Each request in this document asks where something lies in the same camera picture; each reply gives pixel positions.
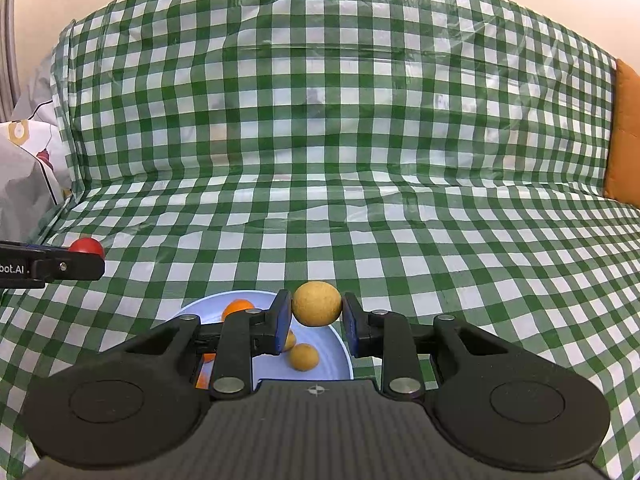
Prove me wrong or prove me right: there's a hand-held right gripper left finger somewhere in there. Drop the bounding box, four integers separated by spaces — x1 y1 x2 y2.
125 289 293 402

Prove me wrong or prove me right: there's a grey curtain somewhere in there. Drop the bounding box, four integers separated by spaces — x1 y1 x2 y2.
0 0 22 121

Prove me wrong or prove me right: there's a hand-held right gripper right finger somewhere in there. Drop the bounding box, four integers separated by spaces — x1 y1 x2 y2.
342 292 516 401

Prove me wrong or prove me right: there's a light blue plate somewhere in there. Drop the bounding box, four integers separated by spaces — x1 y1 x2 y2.
177 290 355 391

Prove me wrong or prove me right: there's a red tomato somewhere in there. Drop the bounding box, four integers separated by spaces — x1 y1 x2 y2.
68 237 106 259

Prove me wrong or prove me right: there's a white crumpled cloth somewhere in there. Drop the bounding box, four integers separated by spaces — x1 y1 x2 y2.
0 60 76 246

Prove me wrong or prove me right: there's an orange cushion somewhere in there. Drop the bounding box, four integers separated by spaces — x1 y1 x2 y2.
602 57 640 208

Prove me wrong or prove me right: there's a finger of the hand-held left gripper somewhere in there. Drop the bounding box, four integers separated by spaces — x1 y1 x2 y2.
0 241 71 253
44 251 107 281

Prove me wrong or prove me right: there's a green checked tablecloth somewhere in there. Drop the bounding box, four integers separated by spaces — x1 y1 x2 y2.
0 0 640 480

